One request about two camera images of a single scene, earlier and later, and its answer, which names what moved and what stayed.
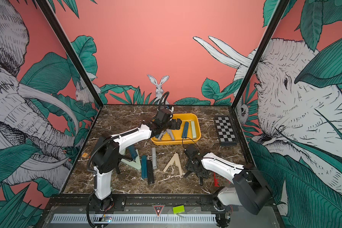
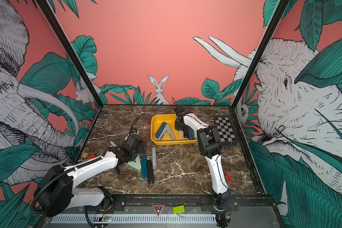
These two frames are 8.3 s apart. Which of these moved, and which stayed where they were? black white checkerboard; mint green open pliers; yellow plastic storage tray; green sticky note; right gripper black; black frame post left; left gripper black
Moved: right gripper black; left gripper black
Stayed: mint green open pliers; black frame post left; green sticky note; yellow plastic storage tray; black white checkerboard
